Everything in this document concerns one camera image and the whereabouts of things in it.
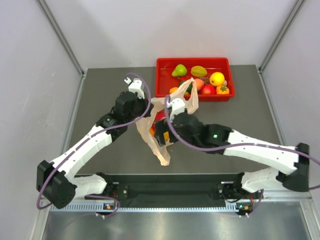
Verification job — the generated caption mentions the translucent banana print plastic bag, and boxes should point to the translucent banana print plastic bag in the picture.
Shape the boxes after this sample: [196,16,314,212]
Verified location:
[136,78,199,166]

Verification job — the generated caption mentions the red strawberry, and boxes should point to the red strawberry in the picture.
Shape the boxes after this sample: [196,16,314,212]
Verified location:
[153,110,166,124]

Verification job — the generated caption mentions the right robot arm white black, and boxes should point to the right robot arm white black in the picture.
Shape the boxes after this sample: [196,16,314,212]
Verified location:
[154,112,310,198]

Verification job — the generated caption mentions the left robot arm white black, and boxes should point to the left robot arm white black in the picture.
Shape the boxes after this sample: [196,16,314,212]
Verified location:
[36,91,151,209]

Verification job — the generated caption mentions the orange fruit in bag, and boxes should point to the orange fruit in bag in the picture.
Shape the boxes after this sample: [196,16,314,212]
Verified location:
[149,128,155,136]

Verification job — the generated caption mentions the yellow orange fruit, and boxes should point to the yellow orange fruit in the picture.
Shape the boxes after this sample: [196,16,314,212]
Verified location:
[209,72,225,87]

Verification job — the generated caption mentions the yellow green mango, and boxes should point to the yellow green mango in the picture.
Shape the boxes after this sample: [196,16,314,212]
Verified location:
[169,87,189,95]

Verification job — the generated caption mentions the green avocado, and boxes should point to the green avocado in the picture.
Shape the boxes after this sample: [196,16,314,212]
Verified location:
[186,82,193,94]

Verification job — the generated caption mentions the pink peach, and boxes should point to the pink peach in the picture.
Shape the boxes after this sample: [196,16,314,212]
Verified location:
[195,78,205,91]

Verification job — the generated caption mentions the red apple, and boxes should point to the red apple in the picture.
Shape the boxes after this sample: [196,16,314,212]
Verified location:
[200,84,216,95]

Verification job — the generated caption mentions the red plastic tray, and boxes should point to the red plastic tray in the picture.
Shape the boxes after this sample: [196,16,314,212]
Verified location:
[155,57,236,102]

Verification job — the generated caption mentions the green pear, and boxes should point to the green pear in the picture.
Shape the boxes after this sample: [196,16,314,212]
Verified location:
[171,64,188,78]

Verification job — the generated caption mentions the orange persimmon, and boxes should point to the orange persimmon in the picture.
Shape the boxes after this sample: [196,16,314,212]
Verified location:
[216,85,230,95]

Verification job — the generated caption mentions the yellow starfruit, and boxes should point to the yellow starfruit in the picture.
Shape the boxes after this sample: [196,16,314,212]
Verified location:
[190,65,208,78]

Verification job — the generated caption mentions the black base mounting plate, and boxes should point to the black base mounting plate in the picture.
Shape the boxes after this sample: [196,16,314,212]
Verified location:
[84,172,263,203]

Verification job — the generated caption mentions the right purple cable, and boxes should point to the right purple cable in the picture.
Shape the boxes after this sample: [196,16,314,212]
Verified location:
[164,94,320,190]

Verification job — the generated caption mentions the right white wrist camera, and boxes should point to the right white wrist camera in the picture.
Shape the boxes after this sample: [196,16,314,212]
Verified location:
[165,98,187,122]

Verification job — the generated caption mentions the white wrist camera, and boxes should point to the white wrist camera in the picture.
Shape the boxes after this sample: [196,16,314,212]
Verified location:
[165,98,187,122]
[124,77,145,99]

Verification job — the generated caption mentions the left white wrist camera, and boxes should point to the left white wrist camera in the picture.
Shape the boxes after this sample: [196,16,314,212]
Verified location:
[124,77,145,99]

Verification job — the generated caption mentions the grey slotted cable duct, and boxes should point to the grey slotted cable duct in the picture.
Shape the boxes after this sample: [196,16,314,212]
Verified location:
[49,201,239,213]

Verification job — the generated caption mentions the aluminium frame rail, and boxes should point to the aluminium frame rail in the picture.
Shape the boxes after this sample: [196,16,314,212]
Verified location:
[262,189,312,202]

